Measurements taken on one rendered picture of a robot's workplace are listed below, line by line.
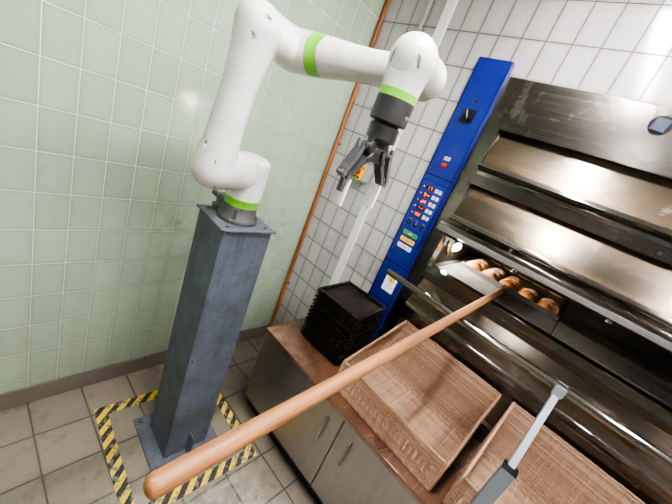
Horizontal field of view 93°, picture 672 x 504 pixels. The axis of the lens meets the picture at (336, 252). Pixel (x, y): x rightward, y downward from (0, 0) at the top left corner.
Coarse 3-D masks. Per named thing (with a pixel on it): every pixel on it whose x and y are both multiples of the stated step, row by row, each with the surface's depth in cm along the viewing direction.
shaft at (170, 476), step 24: (456, 312) 114; (408, 336) 88; (384, 360) 75; (336, 384) 61; (288, 408) 52; (240, 432) 46; (264, 432) 48; (192, 456) 41; (216, 456) 42; (144, 480) 38; (168, 480) 38
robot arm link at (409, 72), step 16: (416, 32) 67; (400, 48) 67; (416, 48) 66; (432, 48) 67; (400, 64) 68; (416, 64) 68; (432, 64) 68; (384, 80) 72; (400, 80) 69; (416, 80) 69; (432, 80) 74; (400, 96) 70; (416, 96) 71
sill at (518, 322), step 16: (432, 272) 165; (464, 288) 155; (496, 304) 148; (512, 320) 142; (544, 336) 135; (560, 352) 131; (576, 352) 130; (592, 368) 125; (608, 384) 122; (624, 384) 119; (640, 400) 116; (656, 400) 116
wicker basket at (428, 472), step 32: (416, 352) 167; (352, 384) 140; (384, 384) 160; (416, 384) 164; (448, 384) 155; (480, 384) 148; (384, 416) 129; (416, 416) 148; (448, 416) 152; (480, 416) 132; (416, 448) 120; (448, 448) 138
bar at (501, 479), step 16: (416, 288) 131; (432, 304) 127; (464, 320) 119; (480, 336) 116; (512, 352) 110; (528, 368) 106; (560, 384) 101; (576, 400) 98; (544, 416) 98; (608, 416) 94; (528, 432) 96; (624, 432) 91; (640, 448) 89; (656, 448) 88; (512, 464) 93; (496, 480) 93; (512, 480) 90; (480, 496) 96; (496, 496) 93
